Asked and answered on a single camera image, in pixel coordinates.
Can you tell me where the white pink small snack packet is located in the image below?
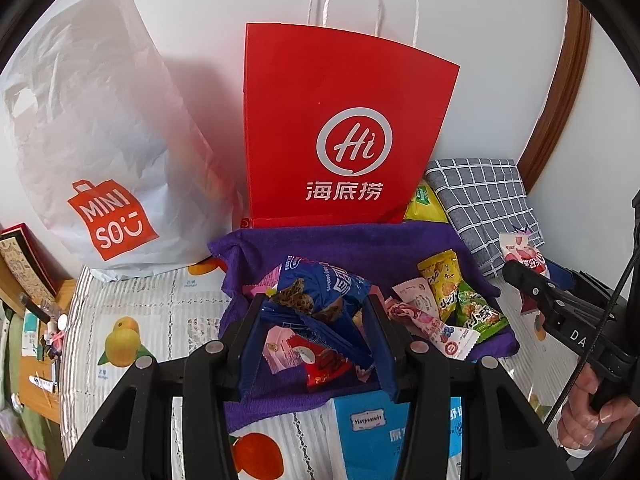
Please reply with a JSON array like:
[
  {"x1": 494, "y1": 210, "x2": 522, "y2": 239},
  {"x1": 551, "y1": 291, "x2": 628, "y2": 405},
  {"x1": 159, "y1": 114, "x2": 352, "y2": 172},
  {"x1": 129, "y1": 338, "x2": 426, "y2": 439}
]
[{"x1": 393, "y1": 276, "x2": 439, "y2": 318}]

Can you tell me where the person right hand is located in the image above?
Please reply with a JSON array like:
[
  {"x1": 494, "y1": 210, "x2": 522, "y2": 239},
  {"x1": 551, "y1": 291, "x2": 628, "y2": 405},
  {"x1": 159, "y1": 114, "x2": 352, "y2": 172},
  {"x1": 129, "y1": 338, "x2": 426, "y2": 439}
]
[{"x1": 558, "y1": 364, "x2": 639, "y2": 452}]

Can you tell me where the brown wooden door frame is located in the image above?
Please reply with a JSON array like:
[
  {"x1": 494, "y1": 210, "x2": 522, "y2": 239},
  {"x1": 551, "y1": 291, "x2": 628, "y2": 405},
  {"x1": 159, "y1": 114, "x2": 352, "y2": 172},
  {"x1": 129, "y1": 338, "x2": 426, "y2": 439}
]
[{"x1": 518, "y1": 0, "x2": 592, "y2": 192}]

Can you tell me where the green snack packet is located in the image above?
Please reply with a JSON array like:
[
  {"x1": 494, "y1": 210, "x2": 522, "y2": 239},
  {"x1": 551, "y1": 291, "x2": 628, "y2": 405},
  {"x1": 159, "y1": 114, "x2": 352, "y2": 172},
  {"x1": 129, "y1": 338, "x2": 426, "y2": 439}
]
[{"x1": 456, "y1": 281, "x2": 509, "y2": 344}]

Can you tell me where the pink strawberry snack packet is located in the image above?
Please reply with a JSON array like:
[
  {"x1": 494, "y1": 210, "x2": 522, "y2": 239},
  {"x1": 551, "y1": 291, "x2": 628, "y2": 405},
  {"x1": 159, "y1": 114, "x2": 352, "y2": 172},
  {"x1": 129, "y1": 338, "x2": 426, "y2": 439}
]
[{"x1": 499, "y1": 232, "x2": 550, "y2": 315}]

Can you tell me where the patterned book box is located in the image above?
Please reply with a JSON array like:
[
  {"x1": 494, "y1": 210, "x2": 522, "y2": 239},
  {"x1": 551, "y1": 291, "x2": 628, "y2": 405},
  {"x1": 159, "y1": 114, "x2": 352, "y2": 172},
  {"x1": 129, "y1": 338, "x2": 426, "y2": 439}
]
[{"x1": 1, "y1": 223, "x2": 56, "y2": 304}]

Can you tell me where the red Haidilao paper bag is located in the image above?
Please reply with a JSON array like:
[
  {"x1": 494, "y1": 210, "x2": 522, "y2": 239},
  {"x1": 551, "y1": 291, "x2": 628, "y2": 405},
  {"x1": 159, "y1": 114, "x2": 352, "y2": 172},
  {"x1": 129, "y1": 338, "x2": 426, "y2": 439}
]
[{"x1": 243, "y1": 23, "x2": 459, "y2": 228}]

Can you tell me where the fruit print tablecloth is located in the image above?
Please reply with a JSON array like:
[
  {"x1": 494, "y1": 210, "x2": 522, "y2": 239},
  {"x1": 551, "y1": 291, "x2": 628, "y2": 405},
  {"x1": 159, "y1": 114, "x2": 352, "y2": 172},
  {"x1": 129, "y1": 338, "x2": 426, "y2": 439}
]
[{"x1": 58, "y1": 257, "x2": 582, "y2": 480}]

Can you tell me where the yellow green chip bag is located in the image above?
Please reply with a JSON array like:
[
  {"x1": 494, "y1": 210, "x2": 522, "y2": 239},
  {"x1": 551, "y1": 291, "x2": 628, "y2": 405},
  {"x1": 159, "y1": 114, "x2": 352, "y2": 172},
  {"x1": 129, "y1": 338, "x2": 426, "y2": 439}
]
[{"x1": 404, "y1": 180, "x2": 449, "y2": 223}]

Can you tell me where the grey checked folded cloth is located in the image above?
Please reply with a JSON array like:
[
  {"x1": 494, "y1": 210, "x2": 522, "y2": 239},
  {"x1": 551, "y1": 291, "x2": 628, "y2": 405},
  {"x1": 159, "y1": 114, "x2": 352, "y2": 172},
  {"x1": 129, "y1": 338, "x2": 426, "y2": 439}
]
[{"x1": 424, "y1": 157, "x2": 544, "y2": 278}]

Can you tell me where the pink bear candy packet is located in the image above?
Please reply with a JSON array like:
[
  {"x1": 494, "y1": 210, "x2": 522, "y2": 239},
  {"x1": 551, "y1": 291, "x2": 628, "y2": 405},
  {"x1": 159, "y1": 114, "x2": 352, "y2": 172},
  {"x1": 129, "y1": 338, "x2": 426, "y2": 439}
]
[{"x1": 384, "y1": 298, "x2": 480, "y2": 361}]

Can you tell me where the magenta yellow snack packet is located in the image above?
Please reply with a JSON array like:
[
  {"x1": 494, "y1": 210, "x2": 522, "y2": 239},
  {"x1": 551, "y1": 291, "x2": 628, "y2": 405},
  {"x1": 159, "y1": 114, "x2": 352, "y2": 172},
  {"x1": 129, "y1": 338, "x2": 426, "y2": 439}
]
[{"x1": 243, "y1": 266, "x2": 281, "y2": 297}]

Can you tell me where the yellow triangular snack packet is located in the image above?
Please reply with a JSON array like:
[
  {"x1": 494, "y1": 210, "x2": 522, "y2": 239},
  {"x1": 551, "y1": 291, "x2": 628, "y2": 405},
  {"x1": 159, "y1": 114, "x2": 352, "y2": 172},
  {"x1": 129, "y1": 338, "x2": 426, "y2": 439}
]
[{"x1": 418, "y1": 249, "x2": 462, "y2": 322}]

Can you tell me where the white Miniso plastic bag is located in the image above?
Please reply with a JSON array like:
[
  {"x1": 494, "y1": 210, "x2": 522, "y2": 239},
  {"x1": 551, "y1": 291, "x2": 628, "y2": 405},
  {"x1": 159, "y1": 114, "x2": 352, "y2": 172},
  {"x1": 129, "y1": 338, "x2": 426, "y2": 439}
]
[{"x1": 2, "y1": 0, "x2": 242, "y2": 281}]

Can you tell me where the red small snack packet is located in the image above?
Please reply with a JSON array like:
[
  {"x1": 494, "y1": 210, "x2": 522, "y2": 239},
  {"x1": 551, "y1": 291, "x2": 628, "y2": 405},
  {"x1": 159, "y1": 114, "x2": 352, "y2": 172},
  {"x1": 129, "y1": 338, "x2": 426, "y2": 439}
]
[{"x1": 288, "y1": 335, "x2": 352, "y2": 391}]

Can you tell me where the blue tissue pack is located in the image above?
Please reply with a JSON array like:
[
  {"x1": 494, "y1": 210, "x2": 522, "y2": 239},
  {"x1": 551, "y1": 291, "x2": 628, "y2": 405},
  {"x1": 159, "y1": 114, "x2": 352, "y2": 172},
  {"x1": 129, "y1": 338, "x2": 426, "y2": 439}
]
[{"x1": 332, "y1": 389, "x2": 464, "y2": 480}]

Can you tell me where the blue snack packet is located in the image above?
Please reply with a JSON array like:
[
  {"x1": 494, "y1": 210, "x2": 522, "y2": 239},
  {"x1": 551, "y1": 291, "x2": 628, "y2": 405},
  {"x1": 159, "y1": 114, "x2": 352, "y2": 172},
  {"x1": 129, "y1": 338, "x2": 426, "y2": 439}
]
[{"x1": 262, "y1": 255, "x2": 373, "y2": 372}]

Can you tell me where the purple towel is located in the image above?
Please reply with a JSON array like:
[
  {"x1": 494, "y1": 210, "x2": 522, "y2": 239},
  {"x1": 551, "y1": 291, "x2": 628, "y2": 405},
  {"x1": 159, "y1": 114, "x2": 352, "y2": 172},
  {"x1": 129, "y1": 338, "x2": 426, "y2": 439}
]
[{"x1": 208, "y1": 221, "x2": 500, "y2": 432}]

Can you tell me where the pale pink peach cake packet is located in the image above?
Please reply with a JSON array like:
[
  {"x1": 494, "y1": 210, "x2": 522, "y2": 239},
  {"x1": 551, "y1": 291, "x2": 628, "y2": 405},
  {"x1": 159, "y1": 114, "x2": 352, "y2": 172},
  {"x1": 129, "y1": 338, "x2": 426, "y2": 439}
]
[{"x1": 262, "y1": 326, "x2": 316, "y2": 375}]

